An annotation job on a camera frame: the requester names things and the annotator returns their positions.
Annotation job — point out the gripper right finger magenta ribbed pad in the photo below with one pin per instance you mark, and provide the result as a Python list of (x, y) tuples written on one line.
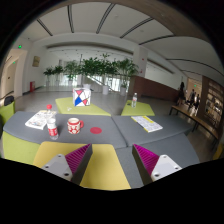
[(151, 166)]

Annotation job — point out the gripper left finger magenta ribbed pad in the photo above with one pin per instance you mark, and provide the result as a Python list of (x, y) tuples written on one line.
[(72, 166)]

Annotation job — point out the clear water bottle red label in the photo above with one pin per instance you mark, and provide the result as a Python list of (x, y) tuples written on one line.
[(51, 123)]

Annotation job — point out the distant clear water bottle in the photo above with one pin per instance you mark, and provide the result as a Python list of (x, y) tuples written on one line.
[(134, 100)]

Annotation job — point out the red and white mug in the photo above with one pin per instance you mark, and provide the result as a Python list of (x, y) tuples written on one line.
[(74, 125)]

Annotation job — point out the yellow booklet on right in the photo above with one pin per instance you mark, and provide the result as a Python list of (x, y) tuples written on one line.
[(147, 124)]

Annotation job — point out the red round coaster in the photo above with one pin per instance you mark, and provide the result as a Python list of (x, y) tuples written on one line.
[(95, 130)]

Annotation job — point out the open magazine on left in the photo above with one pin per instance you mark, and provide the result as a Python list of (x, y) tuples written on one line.
[(39, 120)]

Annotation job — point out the long wooden bench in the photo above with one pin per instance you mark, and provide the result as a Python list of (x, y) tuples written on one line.
[(198, 122)]

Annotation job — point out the white red blue cube box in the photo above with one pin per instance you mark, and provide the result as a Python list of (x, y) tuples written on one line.
[(81, 97)]

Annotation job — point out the standing people in background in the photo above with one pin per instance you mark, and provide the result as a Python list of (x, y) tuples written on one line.
[(192, 99)]

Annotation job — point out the wooden bookshelf at right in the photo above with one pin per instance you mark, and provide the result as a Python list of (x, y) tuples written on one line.
[(212, 101)]

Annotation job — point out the green chair at left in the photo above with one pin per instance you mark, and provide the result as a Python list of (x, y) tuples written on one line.
[(7, 109)]

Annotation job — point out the red fire extinguisher box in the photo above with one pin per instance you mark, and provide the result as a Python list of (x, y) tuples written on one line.
[(32, 86)]

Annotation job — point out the row of potted plants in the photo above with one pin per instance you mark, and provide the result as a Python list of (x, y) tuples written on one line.
[(103, 67)]

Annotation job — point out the framed wall picture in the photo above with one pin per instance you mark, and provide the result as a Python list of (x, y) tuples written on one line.
[(36, 61)]

